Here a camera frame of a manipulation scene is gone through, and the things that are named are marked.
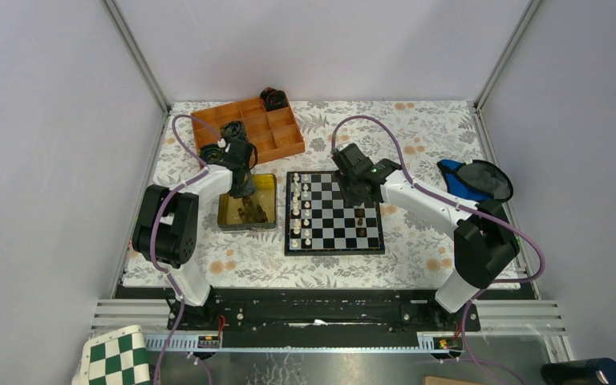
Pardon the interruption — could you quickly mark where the black roll front tray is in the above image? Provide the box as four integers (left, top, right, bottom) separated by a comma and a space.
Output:
199, 144, 226, 164

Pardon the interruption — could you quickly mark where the gold metal tin tray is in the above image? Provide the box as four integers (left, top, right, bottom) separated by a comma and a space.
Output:
217, 173, 278, 232

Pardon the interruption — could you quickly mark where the brown chess piece in tin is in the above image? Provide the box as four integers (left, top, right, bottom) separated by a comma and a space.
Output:
237, 197, 251, 224
254, 205, 268, 223

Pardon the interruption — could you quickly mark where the black roll in tray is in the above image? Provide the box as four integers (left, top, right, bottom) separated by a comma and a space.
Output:
221, 120, 248, 140

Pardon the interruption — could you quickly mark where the dark cylinder bottom right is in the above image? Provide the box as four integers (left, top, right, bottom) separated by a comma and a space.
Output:
541, 358, 616, 385

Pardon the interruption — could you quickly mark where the black roll at tray corner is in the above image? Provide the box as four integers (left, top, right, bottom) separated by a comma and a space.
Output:
259, 87, 289, 112

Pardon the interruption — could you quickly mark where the blue black cloth pouch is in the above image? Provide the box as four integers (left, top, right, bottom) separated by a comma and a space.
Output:
436, 159, 514, 203

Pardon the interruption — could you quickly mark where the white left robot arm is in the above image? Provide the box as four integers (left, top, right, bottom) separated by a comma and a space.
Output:
132, 139, 257, 330

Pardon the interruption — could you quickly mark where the black white chess board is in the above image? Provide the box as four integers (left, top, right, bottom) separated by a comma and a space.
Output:
285, 171, 385, 257

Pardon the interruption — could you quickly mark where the green white checkered mat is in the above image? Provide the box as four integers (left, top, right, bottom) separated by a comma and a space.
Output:
72, 325, 152, 385

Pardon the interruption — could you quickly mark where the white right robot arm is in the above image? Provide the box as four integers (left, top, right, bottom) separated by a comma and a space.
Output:
331, 144, 521, 330

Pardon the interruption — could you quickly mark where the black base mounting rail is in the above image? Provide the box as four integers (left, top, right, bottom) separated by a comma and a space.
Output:
167, 288, 480, 349

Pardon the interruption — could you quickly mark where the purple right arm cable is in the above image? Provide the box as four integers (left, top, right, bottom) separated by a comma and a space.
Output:
331, 115, 547, 383

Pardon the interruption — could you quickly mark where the orange compartment organizer tray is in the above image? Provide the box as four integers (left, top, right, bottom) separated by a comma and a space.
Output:
191, 97, 306, 164

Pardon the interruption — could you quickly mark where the floral patterned table mat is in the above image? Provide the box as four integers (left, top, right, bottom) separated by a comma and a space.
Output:
127, 100, 521, 290

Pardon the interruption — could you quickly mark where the row of white chess pieces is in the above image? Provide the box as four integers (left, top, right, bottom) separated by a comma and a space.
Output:
287, 172, 314, 252

